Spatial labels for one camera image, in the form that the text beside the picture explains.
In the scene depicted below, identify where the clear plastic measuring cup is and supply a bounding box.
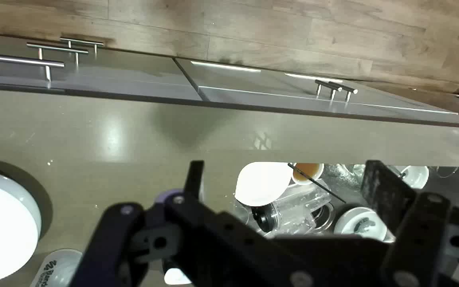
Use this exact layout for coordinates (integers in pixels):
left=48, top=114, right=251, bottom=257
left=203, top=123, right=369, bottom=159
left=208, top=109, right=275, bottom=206
left=29, top=249, right=83, bottom=287

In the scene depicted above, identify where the steel cabinet handle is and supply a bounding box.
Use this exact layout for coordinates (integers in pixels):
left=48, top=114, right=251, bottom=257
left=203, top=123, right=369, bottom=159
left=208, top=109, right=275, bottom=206
left=0, top=55, right=66, bottom=82
left=315, top=80, right=359, bottom=103
left=61, top=37, right=106, bottom=56
left=26, top=44, right=90, bottom=68

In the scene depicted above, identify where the white ceramic bowl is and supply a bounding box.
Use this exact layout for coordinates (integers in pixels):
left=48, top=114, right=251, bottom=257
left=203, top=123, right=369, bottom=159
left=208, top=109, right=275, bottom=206
left=0, top=174, right=42, bottom=280

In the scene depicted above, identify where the steel cabinet handle right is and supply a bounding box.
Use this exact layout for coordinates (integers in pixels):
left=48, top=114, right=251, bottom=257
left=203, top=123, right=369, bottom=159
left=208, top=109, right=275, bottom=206
left=315, top=80, right=359, bottom=103

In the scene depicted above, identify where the steel cabinet handle upper left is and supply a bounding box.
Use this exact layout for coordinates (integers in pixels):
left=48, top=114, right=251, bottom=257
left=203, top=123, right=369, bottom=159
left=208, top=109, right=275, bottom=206
left=61, top=37, right=106, bottom=56

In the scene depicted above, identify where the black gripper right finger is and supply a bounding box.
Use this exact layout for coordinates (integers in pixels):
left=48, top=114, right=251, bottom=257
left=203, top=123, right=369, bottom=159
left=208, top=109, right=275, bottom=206
left=361, top=160, right=453, bottom=287

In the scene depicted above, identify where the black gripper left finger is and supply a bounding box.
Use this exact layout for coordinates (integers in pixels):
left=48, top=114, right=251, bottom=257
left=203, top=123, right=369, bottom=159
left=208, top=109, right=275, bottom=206
left=69, top=162, right=205, bottom=287

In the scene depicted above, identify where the steel cabinet handle middle left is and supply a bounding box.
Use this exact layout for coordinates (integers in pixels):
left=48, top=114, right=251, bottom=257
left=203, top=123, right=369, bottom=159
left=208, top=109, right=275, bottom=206
left=26, top=44, right=90, bottom=68

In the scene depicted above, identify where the white cup in sink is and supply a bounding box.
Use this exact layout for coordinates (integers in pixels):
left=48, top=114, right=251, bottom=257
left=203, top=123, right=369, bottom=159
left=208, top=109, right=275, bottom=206
left=334, top=206, right=388, bottom=241

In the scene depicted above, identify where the steel cabinet handle far left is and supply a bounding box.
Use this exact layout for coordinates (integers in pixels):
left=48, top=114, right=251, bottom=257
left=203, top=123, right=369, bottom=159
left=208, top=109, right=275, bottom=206
left=0, top=55, right=66, bottom=82

